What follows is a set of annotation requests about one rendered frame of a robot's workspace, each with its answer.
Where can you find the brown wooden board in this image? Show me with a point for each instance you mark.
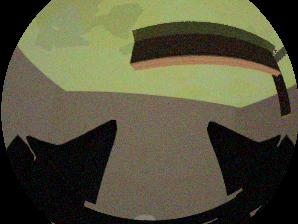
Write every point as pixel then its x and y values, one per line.
pixel 162 51

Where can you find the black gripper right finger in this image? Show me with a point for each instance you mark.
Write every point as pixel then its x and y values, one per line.
pixel 237 155

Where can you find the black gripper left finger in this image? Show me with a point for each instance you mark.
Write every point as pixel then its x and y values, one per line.
pixel 80 162

